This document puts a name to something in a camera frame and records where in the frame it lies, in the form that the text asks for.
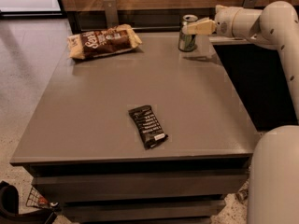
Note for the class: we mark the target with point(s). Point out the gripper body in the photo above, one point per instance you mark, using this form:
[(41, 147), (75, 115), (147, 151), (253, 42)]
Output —
[(222, 23)]

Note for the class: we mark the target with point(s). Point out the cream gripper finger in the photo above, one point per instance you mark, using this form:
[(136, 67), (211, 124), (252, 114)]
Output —
[(205, 26)]

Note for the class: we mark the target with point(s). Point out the green soda can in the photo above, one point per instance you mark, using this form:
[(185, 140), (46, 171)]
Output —
[(186, 43)]

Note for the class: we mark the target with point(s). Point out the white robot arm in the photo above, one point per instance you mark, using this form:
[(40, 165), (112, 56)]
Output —
[(274, 170)]

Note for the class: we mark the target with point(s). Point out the black rxbar chocolate bar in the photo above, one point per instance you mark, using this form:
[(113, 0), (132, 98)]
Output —
[(149, 128)]

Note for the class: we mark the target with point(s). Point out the brown chip bag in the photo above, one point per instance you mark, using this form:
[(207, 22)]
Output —
[(100, 43)]

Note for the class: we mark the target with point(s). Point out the upper grey drawer front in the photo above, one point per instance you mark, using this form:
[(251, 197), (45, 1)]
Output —
[(93, 188)]

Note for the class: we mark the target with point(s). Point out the grey drawer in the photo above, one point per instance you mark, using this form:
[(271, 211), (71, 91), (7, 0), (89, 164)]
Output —
[(143, 211), (93, 188)]

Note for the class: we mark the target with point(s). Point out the grey drawer cabinet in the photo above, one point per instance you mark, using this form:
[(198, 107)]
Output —
[(81, 125)]

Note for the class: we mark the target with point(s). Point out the striped tool on floor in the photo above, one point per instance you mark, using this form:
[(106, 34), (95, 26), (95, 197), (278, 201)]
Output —
[(243, 193)]

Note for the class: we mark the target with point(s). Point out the lower grey drawer front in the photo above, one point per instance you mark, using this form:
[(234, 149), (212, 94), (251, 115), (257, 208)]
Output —
[(143, 211)]

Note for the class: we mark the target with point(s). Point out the black object on floor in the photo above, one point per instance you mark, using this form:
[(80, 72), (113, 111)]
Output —
[(9, 209)]

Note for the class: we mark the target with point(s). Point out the right metal wall bracket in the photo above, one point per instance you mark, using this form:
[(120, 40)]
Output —
[(249, 3)]

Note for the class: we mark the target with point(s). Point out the metal wall bracket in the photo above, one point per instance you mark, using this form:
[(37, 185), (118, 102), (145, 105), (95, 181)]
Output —
[(111, 12), (249, 3)]

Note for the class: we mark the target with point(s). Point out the left metal wall bracket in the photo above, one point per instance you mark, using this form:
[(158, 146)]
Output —
[(111, 12)]

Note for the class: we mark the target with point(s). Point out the wire basket on floor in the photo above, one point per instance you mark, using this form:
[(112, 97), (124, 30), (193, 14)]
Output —
[(36, 200)]

